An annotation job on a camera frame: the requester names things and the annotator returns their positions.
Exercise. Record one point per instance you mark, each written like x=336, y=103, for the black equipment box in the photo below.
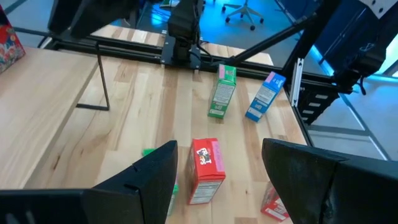
x=357, y=46

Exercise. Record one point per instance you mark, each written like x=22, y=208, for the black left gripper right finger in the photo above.
x=326, y=193

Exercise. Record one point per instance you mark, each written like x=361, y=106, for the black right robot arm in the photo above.
x=183, y=25

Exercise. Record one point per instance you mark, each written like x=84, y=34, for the grey office chair base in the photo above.
x=245, y=11

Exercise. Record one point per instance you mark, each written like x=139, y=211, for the wooden shelf with black legs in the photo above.
x=37, y=109

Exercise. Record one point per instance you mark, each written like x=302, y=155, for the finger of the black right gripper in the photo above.
x=99, y=12
x=62, y=17

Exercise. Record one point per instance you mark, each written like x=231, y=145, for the black aluminium table frame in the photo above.
x=130, y=49

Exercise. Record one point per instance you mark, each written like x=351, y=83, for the red Froot Loops cereal box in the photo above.
x=273, y=208
x=205, y=161
x=9, y=46

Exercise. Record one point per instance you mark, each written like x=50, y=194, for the green Apple Jacks cereal box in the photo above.
x=173, y=199
x=222, y=93

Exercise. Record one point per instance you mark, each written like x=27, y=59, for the blue Rice Krispies cereal box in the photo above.
x=264, y=96

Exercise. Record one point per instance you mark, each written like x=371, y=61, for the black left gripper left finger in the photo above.
x=124, y=202

